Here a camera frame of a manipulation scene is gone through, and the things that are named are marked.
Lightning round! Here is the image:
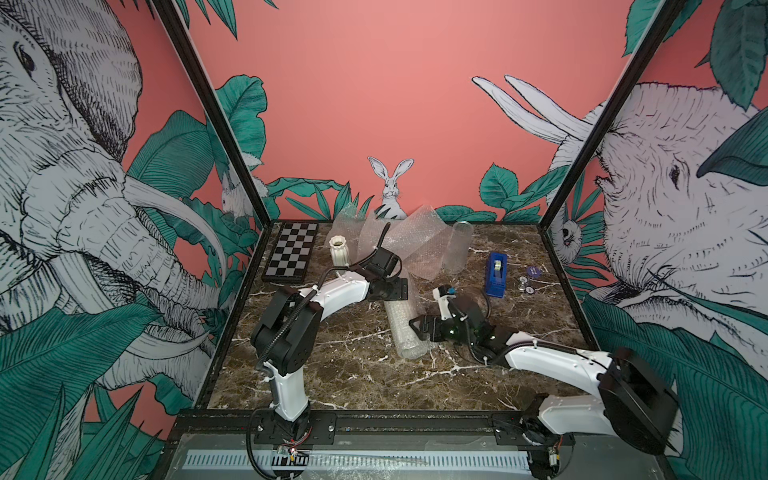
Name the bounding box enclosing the blue tape dispenser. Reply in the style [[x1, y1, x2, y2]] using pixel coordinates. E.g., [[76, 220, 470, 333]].
[[484, 251, 508, 298]]

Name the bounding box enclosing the small white ribbed vase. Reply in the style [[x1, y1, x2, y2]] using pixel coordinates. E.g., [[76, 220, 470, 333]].
[[329, 235, 350, 267]]

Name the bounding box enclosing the bubble wrap roll upright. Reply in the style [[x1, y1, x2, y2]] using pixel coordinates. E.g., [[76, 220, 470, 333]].
[[443, 221, 474, 274]]

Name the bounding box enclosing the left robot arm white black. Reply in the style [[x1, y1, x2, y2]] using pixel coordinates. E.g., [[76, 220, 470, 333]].
[[250, 222, 408, 423]]

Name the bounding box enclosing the black frame post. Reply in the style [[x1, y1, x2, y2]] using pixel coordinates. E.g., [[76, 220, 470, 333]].
[[538, 0, 686, 233], [152, 0, 272, 227]]

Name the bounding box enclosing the black white chessboard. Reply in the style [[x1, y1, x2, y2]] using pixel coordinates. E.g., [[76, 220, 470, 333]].
[[262, 221, 318, 284]]

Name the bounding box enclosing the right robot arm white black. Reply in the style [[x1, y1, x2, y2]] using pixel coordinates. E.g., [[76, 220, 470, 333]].
[[409, 294, 680, 455]]

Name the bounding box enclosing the crumpled bubble wrap pile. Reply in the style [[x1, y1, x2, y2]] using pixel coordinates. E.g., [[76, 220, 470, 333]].
[[327, 204, 452, 280]]

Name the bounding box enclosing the white slotted cable duct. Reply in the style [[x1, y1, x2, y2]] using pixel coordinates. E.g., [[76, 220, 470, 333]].
[[181, 449, 530, 474]]

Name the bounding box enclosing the black front mounting rail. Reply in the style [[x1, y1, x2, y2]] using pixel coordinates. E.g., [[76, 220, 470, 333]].
[[173, 409, 655, 448]]

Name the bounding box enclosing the left black frame post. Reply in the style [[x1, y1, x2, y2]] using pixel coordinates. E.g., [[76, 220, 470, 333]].
[[152, 0, 272, 227]]

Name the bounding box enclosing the right black frame post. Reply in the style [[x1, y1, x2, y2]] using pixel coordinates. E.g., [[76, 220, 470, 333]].
[[538, 0, 686, 233]]

